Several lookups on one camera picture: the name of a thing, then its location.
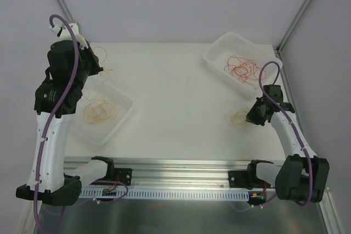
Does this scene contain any right white plastic basket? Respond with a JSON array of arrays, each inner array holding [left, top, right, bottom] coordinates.
[[202, 32, 282, 98]]

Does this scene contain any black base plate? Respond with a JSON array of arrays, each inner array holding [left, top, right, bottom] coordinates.
[[228, 170, 274, 190], [112, 168, 133, 186]]

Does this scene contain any white plastic basket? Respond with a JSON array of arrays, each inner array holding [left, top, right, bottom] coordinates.
[[202, 32, 282, 98], [70, 76, 134, 146]]

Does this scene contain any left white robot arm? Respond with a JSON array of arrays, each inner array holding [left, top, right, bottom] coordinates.
[[15, 40, 115, 206]]

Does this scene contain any right aluminium frame post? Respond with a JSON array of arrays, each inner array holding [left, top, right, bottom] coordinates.
[[275, 0, 331, 54]]

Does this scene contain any aluminium mounting rail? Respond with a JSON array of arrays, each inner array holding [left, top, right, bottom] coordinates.
[[64, 158, 283, 188]]

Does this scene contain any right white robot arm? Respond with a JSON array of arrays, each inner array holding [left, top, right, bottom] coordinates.
[[246, 84, 330, 206]]

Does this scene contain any orange yellow wire bundle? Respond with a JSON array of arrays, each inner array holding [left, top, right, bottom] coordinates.
[[223, 109, 256, 127]]

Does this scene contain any left white plastic basket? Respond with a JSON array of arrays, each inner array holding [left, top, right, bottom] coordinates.
[[70, 76, 134, 146]]

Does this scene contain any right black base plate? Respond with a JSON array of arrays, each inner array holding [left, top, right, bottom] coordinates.
[[228, 170, 274, 190]]

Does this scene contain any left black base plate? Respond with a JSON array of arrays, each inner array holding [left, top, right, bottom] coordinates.
[[112, 168, 133, 186]]

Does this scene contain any white slotted cable duct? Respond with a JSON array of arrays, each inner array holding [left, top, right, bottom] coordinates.
[[80, 187, 249, 202]]

